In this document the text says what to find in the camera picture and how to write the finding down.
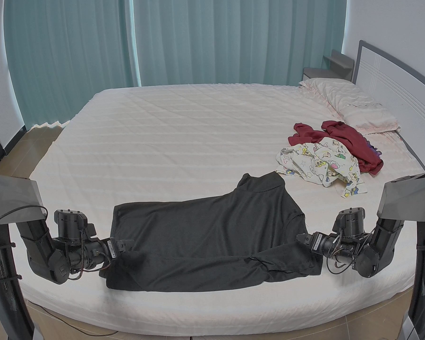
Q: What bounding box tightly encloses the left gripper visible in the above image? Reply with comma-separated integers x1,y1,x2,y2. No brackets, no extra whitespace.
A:
91,237,135,263

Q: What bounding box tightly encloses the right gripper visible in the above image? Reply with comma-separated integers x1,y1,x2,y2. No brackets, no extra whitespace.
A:
297,232,336,260

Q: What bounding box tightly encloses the black T-shirt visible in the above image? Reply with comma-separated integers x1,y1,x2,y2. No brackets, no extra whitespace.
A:
106,173,323,292

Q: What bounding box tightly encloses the white printed garment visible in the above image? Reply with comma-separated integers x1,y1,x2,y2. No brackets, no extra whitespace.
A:
276,137,368,199

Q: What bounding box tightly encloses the purple garment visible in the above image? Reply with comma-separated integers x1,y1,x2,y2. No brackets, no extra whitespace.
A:
365,138,382,158

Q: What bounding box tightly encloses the dark red garment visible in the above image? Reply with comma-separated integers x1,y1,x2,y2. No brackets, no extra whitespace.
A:
288,120,384,176

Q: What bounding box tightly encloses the bed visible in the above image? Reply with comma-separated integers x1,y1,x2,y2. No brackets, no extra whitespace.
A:
19,40,425,334

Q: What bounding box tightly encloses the cream pillow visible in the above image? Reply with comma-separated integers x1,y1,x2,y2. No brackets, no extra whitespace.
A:
298,77,401,135

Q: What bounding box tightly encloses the grey bedside table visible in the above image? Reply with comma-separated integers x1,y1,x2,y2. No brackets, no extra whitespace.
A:
303,49,355,81

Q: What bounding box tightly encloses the blue-green curtain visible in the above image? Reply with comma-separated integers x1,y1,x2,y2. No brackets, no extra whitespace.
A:
4,0,142,129
131,0,348,86

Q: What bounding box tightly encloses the black cable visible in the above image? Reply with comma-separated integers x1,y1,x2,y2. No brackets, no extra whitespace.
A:
0,206,47,231
30,300,118,335

